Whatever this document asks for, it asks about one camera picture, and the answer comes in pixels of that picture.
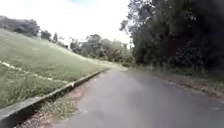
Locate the row of distant trees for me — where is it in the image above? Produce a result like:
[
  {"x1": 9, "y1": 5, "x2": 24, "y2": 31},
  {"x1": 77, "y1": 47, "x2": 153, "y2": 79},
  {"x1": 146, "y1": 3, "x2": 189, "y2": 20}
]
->
[{"x1": 0, "y1": 15, "x2": 136, "y2": 67}]

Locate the grey asphalt road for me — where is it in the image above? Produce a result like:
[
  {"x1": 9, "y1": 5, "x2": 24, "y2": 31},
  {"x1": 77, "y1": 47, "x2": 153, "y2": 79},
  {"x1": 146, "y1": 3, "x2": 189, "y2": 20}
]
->
[{"x1": 14, "y1": 68, "x2": 224, "y2": 128}]

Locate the dark wood of trees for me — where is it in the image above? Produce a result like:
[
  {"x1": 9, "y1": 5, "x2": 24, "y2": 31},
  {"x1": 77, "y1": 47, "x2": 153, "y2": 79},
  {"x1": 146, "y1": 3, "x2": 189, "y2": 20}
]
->
[{"x1": 119, "y1": 0, "x2": 224, "y2": 72}]

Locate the leaf-strewn grass verge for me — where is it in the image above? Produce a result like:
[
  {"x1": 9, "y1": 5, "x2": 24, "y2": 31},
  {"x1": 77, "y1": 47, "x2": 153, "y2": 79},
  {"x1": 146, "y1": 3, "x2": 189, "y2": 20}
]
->
[{"x1": 130, "y1": 65, "x2": 224, "y2": 100}]

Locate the concrete kerb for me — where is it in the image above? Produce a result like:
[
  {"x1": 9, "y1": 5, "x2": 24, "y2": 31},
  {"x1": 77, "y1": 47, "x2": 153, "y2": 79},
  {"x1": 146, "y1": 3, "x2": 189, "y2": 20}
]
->
[{"x1": 0, "y1": 68, "x2": 110, "y2": 128}]

